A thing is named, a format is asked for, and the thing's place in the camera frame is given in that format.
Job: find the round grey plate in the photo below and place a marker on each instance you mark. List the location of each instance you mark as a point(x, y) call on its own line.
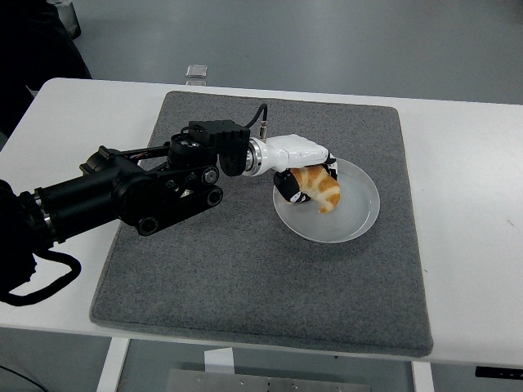
point(351, 220)

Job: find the small clear square floor box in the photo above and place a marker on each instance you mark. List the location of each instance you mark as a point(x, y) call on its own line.
point(197, 70)

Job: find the grey bin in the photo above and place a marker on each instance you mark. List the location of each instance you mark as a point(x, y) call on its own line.
point(69, 20)

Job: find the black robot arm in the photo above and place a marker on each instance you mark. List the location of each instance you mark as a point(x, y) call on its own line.
point(81, 196)

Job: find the grey felt mat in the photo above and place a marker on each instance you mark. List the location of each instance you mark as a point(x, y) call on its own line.
point(245, 277)

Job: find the golden croissant bread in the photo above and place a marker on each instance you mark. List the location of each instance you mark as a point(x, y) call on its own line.
point(323, 190)

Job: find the black table control panel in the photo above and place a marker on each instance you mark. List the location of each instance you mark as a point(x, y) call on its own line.
point(498, 372)

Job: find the dark bulky object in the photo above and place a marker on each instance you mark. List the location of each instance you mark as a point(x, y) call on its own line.
point(32, 49)

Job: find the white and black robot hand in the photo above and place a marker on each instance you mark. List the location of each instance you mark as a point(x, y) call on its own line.
point(298, 151)

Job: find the white table leg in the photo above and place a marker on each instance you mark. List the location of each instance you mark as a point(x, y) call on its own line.
point(112, 367)
point(423, 379)

